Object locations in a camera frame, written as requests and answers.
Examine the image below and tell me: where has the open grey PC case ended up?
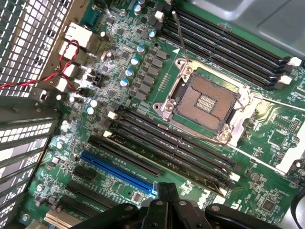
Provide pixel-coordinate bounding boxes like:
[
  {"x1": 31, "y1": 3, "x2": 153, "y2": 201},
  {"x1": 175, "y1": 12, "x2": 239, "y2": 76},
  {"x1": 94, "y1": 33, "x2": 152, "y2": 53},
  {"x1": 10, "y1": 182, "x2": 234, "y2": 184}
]
[{"x1": 0, "y1": 0, "x2": 305, "y2": 229}]

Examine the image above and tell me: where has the silver socket cover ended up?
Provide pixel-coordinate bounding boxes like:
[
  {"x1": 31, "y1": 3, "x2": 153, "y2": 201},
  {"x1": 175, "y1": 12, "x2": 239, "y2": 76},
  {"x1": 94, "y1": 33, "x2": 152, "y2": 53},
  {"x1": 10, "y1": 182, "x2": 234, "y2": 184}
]
[{"x1": 225, "y1": 88, "x2": 305, "y2": 176}]

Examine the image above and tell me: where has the CPU socket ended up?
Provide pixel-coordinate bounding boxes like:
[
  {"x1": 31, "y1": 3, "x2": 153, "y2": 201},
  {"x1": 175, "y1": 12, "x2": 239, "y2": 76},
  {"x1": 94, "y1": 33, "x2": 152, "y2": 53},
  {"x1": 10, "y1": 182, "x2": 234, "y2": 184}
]
[{"x1": 152, "y1": 58, "x2": 258, "y2": 146}]

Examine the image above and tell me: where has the long blue expansion slot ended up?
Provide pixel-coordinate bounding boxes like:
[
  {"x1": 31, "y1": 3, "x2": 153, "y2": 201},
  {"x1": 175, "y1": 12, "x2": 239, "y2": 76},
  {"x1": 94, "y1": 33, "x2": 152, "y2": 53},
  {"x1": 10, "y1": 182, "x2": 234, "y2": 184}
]
[{"x1": 80, "y1": 150, "x2": 158, "y2": 194}]

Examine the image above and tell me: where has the thin metal locking lever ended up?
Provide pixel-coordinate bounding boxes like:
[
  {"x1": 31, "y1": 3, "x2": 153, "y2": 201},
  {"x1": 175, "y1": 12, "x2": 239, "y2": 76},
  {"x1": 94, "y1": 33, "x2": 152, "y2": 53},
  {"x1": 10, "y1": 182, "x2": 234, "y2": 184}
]
[
  {"x1": 172, "y1": 10, "x2": 193, "y2": 63},
  {"x1": 154, "y1": 123, "x2": 226, "y2": 145}
]

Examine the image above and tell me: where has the short black expansion slot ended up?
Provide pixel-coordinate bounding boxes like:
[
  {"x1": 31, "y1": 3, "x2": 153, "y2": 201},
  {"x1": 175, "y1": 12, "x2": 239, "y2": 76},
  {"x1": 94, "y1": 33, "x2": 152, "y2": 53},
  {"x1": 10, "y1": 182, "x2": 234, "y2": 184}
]
[{"x1": 72, "y1": 165, "x2": 98, "y2": 182}]

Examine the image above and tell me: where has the green motherboard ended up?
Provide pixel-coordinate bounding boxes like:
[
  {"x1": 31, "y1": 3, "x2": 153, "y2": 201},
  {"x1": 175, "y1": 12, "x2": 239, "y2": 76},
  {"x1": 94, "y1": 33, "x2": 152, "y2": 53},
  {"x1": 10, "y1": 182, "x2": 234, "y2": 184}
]
[{"x1": 23, "y1": 0, "x2": 305, "y2": 229}]

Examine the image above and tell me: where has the white expansion slot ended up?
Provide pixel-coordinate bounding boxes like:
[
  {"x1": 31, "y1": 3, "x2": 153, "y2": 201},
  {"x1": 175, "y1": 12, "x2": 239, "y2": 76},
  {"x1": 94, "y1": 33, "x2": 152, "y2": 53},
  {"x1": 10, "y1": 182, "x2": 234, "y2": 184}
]
[{"x1": 44, "y1": 211, "x2": 83, "y2": 229}]

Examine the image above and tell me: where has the black cable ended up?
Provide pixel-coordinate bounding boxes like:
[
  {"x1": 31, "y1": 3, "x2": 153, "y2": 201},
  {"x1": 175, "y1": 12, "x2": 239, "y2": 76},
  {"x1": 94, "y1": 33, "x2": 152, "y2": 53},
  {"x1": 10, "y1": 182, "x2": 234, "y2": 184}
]
[{"x1": 289, "y1": 181, "x2": 305, "y2": 229}]

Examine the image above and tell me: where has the red black twisted wire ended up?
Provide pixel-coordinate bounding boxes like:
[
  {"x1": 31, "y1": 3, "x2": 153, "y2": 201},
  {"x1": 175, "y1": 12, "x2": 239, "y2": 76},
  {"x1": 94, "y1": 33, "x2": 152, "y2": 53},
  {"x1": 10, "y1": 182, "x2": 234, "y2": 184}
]
[{"x1": 0, "y1": 39, "x2": 83, "y2": 93}]

